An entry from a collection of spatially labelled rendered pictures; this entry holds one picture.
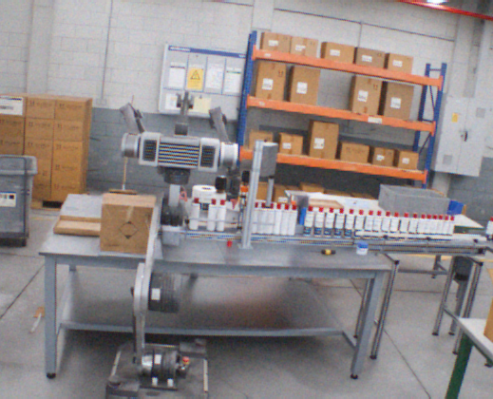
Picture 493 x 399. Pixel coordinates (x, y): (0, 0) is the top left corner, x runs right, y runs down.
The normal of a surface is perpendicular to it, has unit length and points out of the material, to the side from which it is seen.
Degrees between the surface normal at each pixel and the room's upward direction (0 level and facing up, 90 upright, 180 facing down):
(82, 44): 90
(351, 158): 91
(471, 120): 90
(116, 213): 90
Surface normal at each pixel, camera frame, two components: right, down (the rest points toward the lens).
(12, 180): 0.39, 0.30
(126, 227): 0.18, 0.24
